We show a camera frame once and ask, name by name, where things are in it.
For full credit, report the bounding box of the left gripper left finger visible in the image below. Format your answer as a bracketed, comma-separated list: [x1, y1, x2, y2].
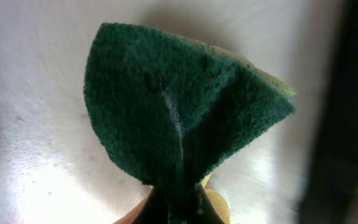
[132, 187, 168, 224]

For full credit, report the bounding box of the green yellow sponge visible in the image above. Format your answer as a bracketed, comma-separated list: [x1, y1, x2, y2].
[83, 23, 295, 223]

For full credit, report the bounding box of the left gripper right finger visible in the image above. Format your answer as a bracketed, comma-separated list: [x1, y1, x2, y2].
[186, 185, 224, 224]

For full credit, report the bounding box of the small black soapy tray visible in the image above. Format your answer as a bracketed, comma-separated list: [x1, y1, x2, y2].
[0, 0, 358, 224]

